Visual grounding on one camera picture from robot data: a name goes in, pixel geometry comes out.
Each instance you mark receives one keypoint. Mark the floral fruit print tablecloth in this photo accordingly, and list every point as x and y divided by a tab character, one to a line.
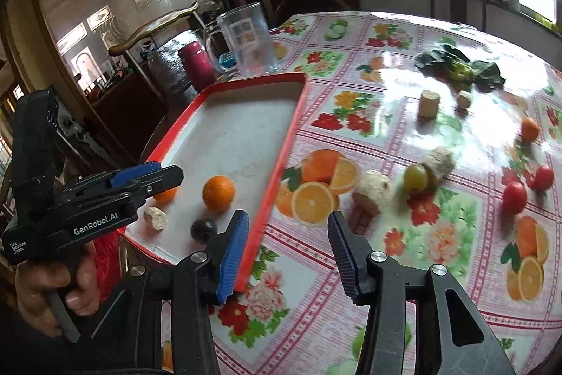
386	50

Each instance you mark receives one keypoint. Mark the tall cork cylinder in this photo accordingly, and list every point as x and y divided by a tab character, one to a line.
429	104

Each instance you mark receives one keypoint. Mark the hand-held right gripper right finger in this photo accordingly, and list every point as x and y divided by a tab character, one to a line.
343	254

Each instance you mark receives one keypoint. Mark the pale ginger chunk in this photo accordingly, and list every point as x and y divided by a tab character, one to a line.
373	191
441	162

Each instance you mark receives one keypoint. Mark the dark leafy greens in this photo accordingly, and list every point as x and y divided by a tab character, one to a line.
456	65

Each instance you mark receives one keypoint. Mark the red cloth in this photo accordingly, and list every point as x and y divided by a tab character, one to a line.
107	269

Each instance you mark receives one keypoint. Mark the red tomato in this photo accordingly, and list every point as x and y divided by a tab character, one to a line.
514	197
544	177

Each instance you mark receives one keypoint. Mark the person's left hand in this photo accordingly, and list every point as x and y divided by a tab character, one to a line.
85	282

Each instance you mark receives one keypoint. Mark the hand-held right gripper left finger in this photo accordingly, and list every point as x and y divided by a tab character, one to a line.
232	256

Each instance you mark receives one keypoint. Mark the dark purple plum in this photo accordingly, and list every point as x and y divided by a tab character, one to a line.
203	230

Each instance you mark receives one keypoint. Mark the green grape fruit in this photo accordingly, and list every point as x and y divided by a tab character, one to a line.
415	177

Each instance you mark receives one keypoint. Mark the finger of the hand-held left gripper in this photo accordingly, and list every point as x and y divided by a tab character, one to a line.
134	176
169	177

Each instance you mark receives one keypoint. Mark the red rimmed white tray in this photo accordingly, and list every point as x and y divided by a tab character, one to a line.
228	137

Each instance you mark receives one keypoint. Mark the large orange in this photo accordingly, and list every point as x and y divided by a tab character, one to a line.
218	193

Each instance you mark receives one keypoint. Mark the small orange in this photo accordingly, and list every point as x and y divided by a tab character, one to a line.
530	129
166	195

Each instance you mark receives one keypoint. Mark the small blue box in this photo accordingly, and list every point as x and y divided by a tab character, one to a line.
227	58

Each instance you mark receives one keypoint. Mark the dark red thermos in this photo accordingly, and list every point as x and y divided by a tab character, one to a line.
197	67

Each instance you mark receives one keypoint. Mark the clear glass mug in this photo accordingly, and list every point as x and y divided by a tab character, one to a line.
246	45

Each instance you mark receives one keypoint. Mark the curved back wooden chair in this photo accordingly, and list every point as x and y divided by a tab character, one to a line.
149	31

